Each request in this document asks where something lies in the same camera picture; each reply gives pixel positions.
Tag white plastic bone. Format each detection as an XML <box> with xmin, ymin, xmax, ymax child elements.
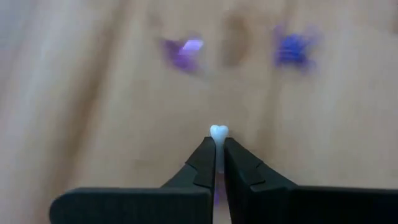
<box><xmin>210</xmin><ymin>124</ymin><xmax>230</xmax><ymax>175</ymax></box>

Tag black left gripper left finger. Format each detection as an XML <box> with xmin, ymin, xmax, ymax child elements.
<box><xmin>49</xmin><ymin>136</ymin><xmax>217</xmax><ymax>224</ymax></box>

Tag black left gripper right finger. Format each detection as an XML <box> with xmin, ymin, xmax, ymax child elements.
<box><xmin>224</xmin><ymin>137</ymin><xmax>398</xmax><ymax>224</ymax></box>

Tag purple plastic spider ring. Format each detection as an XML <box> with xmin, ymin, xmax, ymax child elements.
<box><xmin>160</xmin><ymin>34</ymin><xmax>206</xmax><ymax>75</ymax></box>
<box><xmin>272</xmin><ymin>24</ymin><xmax>321</xmax><ymax>74</ymax></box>

